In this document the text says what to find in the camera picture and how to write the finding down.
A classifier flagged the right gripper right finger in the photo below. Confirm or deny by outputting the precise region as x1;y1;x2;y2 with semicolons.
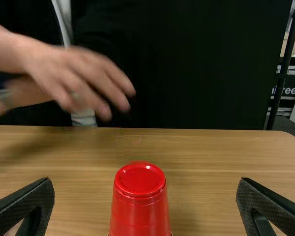
236;177;295;236

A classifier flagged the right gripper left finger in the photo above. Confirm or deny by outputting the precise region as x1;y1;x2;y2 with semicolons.
0;177;56;236

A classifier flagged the red cup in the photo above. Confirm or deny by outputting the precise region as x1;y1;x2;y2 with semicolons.
108;161;173;236

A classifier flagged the dark mesh chair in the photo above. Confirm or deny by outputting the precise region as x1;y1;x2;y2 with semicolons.
264;115;295;143

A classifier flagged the black storage case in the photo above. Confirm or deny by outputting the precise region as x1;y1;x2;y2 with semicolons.
267;64;295;118

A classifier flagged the person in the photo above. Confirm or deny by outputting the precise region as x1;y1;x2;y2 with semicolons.
0;0;148;128

